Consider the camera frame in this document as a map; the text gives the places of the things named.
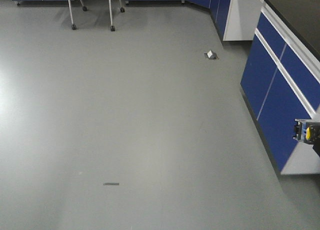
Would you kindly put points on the yellow mushroom push button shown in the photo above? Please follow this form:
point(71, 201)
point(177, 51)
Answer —
point(306, 131)

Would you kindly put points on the white floor socket box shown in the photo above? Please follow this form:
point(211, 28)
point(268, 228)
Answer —
point(211, 55)

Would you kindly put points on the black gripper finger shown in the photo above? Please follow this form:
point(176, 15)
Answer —
point(316, 148)

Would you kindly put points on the blue side bench cabinets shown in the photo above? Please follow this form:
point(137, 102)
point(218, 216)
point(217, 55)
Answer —
point(281, 80)

